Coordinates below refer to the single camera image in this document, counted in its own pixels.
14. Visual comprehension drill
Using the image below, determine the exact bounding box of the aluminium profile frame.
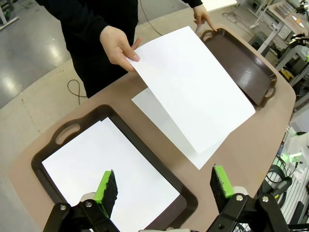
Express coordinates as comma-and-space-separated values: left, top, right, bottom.
275, 45, 309, 109

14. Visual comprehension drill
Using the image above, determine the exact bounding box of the person's right forearm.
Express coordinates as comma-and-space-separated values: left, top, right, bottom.
72, 4, 110, 43

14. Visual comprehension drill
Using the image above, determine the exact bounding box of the large white table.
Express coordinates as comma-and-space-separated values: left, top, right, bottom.
207, 0, 239, 12

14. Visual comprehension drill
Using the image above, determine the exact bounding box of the person's left hand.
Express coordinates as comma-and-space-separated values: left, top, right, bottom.
193, 3, 217, 32

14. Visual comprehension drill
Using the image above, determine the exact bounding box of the aluminium slotted base plate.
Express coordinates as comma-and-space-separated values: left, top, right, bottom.
280, 176, 309, 232

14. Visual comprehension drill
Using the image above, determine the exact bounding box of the white A4 paper sheet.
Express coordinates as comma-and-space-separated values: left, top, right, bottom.
131, 87, 234, 171
126, 26, 256, 155
41, 117, 181, 232

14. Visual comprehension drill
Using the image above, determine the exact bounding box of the person's right hand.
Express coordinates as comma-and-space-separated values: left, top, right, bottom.
99, 25, 143, 73

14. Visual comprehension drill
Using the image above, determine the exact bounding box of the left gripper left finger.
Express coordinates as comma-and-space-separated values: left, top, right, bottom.
42, 170, 121, 232

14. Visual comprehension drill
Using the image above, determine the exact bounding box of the wooden background table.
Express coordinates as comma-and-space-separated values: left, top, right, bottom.
267, 0, 309, 34

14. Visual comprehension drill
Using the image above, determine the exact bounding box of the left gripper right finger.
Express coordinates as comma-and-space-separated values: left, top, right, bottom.
207, 165, 290, 232

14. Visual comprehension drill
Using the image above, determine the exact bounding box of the black cable bundle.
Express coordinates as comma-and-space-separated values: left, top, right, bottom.
259, 164, 294, 201

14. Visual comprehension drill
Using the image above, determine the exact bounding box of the yellow object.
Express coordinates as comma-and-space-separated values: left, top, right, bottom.
280, 70, 294, 82

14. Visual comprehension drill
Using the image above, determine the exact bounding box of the person in black sweater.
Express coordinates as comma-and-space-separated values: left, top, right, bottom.
36, 0, 203, 99

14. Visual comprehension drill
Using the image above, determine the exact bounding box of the brown plastic serving tray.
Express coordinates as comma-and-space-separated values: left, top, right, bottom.
30, 104, 199, 232
199, 28, 278, 109

